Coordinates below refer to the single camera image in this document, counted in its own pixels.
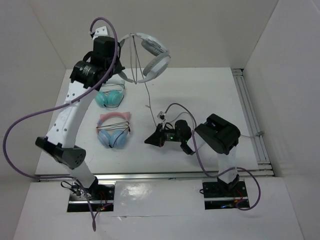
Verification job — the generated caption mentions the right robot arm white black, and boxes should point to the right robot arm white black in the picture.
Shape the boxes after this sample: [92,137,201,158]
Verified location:
[144,114,241,196]

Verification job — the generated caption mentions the teal white cat-ear headphones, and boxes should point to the teal white cat-ear headphones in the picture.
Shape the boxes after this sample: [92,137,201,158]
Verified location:
[95,79,125,108]

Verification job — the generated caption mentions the grey white headphones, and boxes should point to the grey white headphones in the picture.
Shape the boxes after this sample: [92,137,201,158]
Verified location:
[117,31,171,85]

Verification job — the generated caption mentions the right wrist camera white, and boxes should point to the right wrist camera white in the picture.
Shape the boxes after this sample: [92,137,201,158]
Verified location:
[157,111,166,122]

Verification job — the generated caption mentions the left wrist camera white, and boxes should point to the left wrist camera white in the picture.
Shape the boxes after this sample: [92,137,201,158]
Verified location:
[90,26,109,40]

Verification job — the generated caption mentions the aluminium rail front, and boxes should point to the aluminium rail front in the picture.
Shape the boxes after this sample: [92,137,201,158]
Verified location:
[41,168,275,182]

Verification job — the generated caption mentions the pink blue cat-ear headphones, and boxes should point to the pink blue cat-ear headphones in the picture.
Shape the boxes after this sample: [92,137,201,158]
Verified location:
[95,111,131,149]

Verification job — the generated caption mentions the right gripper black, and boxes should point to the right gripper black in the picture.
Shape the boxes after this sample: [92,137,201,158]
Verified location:
[144,122,184,147]

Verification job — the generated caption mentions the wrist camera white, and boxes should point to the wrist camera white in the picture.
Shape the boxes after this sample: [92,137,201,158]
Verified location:
[157,111,166,122]
[90,26,109,40]

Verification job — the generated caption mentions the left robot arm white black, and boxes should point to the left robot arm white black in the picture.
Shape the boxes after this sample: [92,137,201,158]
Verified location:
[35,36,122,200]

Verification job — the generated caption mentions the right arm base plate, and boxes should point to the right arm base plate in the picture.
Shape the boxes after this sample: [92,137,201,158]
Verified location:
[199,181,250,210]

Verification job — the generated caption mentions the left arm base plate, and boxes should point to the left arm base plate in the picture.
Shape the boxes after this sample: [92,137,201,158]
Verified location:
[60,181,115,213]

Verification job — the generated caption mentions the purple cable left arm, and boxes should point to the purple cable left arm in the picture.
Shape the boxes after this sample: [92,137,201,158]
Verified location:
[4,16,118,232]

